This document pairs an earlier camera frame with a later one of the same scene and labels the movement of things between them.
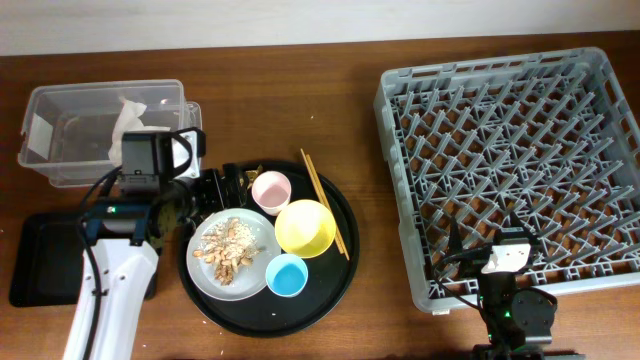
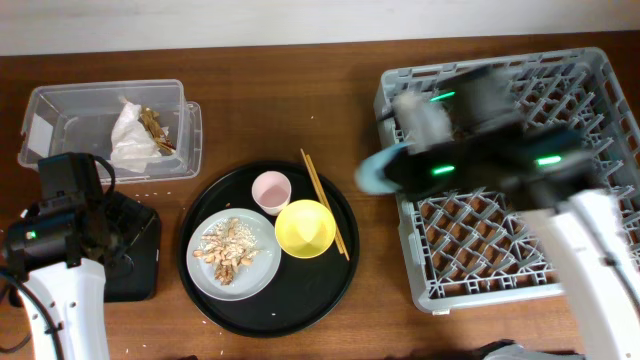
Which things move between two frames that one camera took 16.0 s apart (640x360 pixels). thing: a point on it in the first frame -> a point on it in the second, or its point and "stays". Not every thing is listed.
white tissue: [128, 121] stays
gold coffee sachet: [253, 174] -> [160, 135]
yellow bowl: [305, 228] stays
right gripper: [473, 261] -> [406, 160]
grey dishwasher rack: [553, 137] stays
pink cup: [271, 191] stays
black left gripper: [217, 198] -> [103, 209]
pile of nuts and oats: [228, 246] stays
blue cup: [286, 275] -> [370, 172]
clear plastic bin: [68, 129] stays
